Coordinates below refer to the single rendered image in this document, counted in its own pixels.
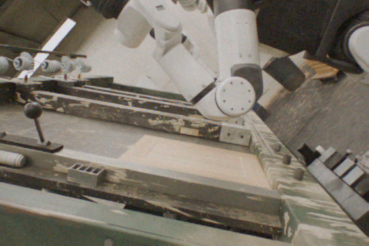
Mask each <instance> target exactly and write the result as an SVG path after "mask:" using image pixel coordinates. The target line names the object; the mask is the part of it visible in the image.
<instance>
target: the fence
mask: <svg viewBox="0 0 369 246"><path fill-rule="evenodd" d="M0 150H3V151H7V152H12V153H15V154H21V155H23V156H25V158H26V163H25V164H26V165H29V166H38V167H41V168H47V169H52V170H55V171H61V172H64V173H68V168H71V167H73V166H74V165H75V164H76V163H77V164H83V165H87V166H93V167H97V168H102V169H104V181H108V182H112V183H118V184H121V185H127V186H130V187H139V188H143V189H147V190H151V191H157V192H160V193H166V194H169V195H178V196H182V197H186V198H190V199H196V200H201V201H205V202H214V203H218V204H223V205H226V206H232V207H235V208H243V209H247V210H253V211H257V212H262V213H265V214H273V215H277V216H278V213H279V207H280V205H281V197H280V196H279V192H278V191H277V190H273V189H268V188H265V187H259V186H255V185H246V184H242V183H237V182H234V181H227V180H224V179H215V178H211V177H205V176H202V175H196V174H193V173H186V172H179V171H174V170H170V169H164V168H159V167H155V166H149V165H145V164H136V163H133V162H127V161H123V160H118V159H114V158H108V157H105V156H98V155H95V154H87V153H83V152H77V151H74V150H67V149H64V148H63V149H61V150H60V151H58V152H54V153H49V152H44V151H37V150H32V149H28V148H22V147H19V146H13V145H10V144H4V143H0Z"/></svg>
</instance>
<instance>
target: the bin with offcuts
mask: <svg viewBox="0 0 369 246"><path fill-rule="evenodd" d="M262 71H264V72H265V73H267V74H268V75H269V76H271V77H272V78H273V79H275V81H277V82H278V83H280V84H281V85H282V86H283V87H284V88H286V89H287V90H289V91H292V90H295V89H297V87H298V86H300V85H301V84H302V83H303V82H304V80H305V77H306V75H304V73H303V72H302V71H301V70H300V69H299V68H298V67H297V65H296V64H295V63H294V62H293V61H292V59H290V58H289V57H282V58H276V57H271V58H270V59H269V60H268V61H267V63H266V64H265V65H264V66H263V67H262Z"/></svg>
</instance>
